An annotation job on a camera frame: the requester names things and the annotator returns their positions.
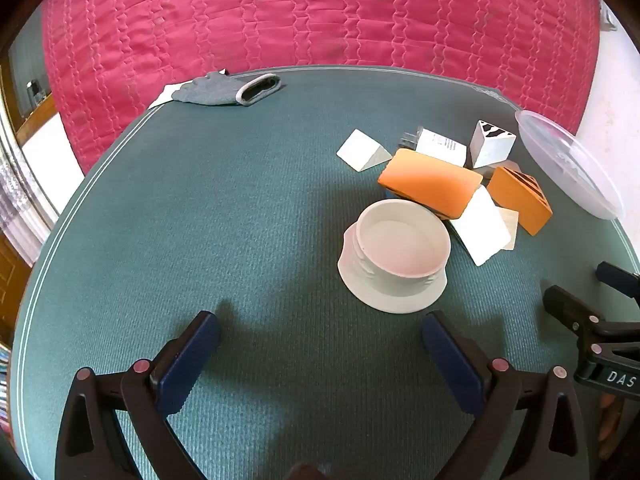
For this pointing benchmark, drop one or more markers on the grey work glove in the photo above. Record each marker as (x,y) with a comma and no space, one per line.
(215,91)

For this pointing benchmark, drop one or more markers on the red quilted blanket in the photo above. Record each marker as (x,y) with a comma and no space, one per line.
(320,10)

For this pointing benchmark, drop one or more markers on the person's right hand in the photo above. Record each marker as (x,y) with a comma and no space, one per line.
(607,420)

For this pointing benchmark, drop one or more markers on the orange black-striped block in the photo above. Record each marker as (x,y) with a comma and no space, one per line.
(520,210)
(425,182)

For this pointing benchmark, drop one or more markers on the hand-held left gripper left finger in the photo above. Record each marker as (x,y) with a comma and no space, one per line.
(192,355)

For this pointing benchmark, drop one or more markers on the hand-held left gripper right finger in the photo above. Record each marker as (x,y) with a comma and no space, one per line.
(450,355)

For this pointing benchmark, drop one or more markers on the row of books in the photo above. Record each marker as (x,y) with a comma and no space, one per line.
(4,385)

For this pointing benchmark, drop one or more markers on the translucent ribbed edge strip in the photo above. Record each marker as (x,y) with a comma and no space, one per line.
(22,190)

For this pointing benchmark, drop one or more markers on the white paper sheet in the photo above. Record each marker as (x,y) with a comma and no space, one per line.
(164,96)

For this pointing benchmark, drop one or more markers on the white plug charger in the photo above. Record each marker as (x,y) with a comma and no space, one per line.
(440,147)

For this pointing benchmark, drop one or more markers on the clear plastic bowl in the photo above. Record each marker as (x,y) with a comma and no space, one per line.
(565,160)

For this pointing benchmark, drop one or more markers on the wooden furniture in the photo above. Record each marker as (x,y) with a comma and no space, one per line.
(10,280)

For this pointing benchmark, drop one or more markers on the tan wooden block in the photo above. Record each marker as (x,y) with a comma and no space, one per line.
(487,171)

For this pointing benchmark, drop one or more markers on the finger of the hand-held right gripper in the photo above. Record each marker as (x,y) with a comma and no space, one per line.
(567,305)
(620,277)

